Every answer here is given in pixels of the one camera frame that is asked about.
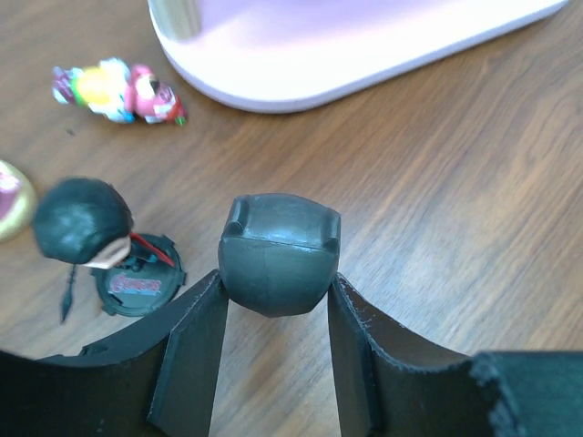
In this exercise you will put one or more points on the black bat-masked figurine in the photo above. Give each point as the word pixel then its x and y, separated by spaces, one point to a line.
pixel 278 253

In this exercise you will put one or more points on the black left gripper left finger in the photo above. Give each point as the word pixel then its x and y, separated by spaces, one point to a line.
pixel 183 398

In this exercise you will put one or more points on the pink yellow character toy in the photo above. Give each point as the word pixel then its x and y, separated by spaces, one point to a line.
pixel 119 92

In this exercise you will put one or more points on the pink three-tier oval shelf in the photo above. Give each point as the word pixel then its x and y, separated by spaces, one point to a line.
pixel 280 57

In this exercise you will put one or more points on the black-haired figurine on base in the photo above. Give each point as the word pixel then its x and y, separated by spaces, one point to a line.
pixel 85 222

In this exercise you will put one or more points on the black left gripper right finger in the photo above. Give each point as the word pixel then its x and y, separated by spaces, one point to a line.
pixel 390 381

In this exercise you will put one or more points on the pink donut toy green star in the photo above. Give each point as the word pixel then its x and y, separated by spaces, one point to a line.
pixel 18 201

